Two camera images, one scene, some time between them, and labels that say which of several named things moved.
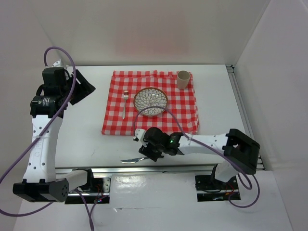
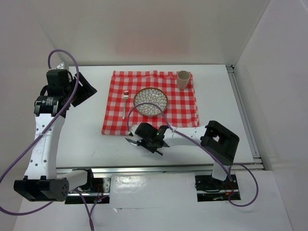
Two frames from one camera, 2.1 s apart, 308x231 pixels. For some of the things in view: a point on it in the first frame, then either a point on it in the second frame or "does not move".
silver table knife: [134, 160] -> [134, 142]
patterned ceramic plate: [150, 96] does not move
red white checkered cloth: [122, 117] does not move
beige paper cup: [183, 77] does not move
